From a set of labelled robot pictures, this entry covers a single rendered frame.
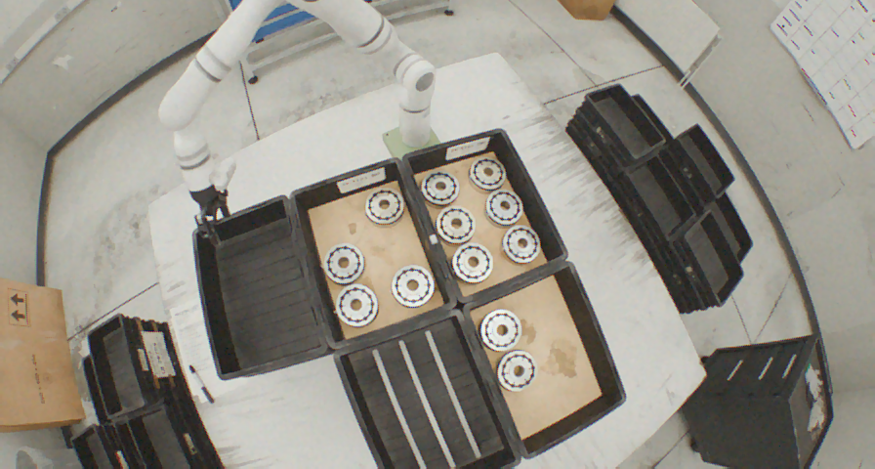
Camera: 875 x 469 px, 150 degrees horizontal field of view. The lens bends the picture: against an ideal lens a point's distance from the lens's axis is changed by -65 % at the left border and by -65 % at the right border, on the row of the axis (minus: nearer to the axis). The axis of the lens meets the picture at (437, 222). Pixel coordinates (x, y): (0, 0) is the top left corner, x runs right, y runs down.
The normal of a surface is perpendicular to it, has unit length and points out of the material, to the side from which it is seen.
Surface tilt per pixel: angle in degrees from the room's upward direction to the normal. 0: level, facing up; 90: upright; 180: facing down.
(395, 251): 0
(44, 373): 75
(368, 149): 0
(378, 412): 0
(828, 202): 90
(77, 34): 90
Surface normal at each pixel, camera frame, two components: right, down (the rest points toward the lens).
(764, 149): -0.88, 0.43
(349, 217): 0.07, -0.35
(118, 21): 0.48, 0.84
